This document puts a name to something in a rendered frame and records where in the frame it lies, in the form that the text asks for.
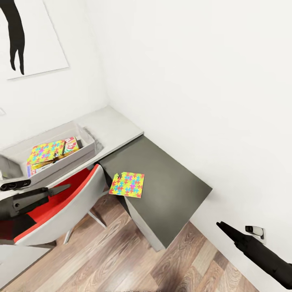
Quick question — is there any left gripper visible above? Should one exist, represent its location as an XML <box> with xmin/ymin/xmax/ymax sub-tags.
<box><xmin>0</xmin><ymin>184</ymin><xmax>71</xmax><ymax>221</ymax></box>

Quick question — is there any toy box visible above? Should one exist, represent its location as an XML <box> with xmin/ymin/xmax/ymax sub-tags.
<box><xmin>0</xmin><ymin>120</ymin><xmax>96</xmax><ymax>190</ymax></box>

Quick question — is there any board game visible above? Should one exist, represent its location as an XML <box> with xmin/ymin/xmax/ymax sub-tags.
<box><xmin>27</xmin><ymin>162</ymin><xmax>54</xmax><ymax>177</ymax></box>
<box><xmin>31</xmin><ymin>137</ymin><xmax>79</xmax><ymax>170</ymax></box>

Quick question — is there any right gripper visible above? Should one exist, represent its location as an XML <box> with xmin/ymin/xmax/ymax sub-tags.
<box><xmin>216</xmin><ymin>221</ymin><xmax>281</xmax><ymax>275</ymax></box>

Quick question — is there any jigsaw puzzle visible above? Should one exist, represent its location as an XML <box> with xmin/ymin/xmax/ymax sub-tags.
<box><xmin>27</xmin><ymin>140</ymin><xmax>65</xmax><ymax>166</ymax></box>
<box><xmin>109</xmin><ymin>172</ymin><xmax>144</xmax><ymax>198</ymax></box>

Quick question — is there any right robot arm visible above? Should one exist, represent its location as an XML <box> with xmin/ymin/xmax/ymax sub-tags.
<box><xmin>216</xmin><ymin>221</ymin><xmax>292</xmax><ymax>290</ymax></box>

